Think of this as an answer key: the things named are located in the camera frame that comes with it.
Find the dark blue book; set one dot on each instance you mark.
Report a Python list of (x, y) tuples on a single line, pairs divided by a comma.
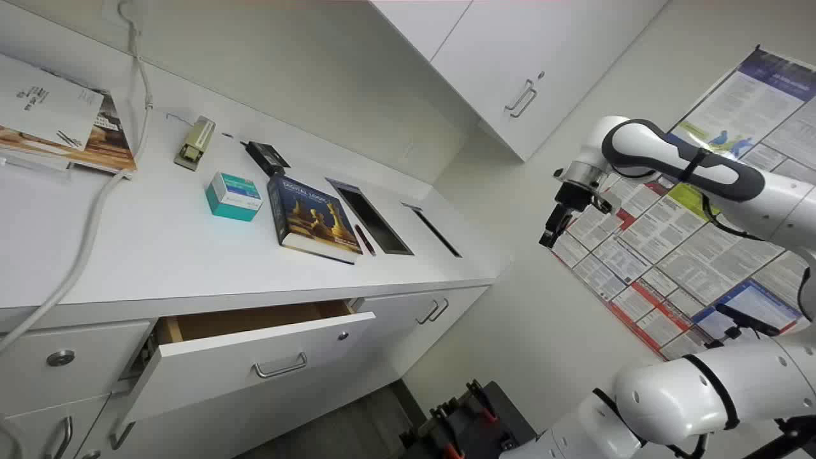
[(313, 221)]

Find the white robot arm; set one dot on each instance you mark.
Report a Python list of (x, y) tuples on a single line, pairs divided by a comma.
[(714, 388)]

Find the silver drawer handle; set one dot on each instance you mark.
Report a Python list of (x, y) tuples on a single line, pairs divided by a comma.
[(278, 368)]

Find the silver upper cabinet handle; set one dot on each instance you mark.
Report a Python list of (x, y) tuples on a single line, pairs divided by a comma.
[(524, 100)]

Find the teal white small box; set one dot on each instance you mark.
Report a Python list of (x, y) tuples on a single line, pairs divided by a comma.
[(233, 198)]

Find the wall poster with text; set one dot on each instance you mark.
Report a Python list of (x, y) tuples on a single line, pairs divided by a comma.
[(671, 268)]

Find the silver cabinet handle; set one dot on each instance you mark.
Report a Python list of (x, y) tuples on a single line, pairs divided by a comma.
[(524, 100), (440, 309)]

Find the round silver lock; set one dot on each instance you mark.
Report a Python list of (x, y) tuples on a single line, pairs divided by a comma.
[(60, 357)]

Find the white upper wall cabinet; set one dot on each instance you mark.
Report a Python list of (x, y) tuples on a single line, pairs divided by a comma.
[(485, 50)]

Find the black tripod stand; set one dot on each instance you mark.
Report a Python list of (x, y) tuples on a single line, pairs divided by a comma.
[(796, 431)]

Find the black small device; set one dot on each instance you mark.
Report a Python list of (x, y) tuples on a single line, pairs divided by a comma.
[(267, 157)]

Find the silver right cabinet handle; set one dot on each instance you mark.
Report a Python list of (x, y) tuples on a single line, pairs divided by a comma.
[(440, 309)]

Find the black tools on floor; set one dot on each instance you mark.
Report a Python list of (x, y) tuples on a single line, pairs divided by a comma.
[(477, 424)]

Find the black pen on counter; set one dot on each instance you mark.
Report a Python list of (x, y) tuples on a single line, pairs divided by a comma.
[(361, 233)]

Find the stacked books and papers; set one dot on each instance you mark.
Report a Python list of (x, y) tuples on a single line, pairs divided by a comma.
[(55, 124)]

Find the silver lower left handle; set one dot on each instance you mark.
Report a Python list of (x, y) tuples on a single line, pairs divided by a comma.
[(63, 440)]

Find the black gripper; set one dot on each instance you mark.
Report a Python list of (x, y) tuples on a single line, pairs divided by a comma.
[(570, 201)]

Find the white drawer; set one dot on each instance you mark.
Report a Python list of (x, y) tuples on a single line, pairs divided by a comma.
[(210, 356), (65, 366)]

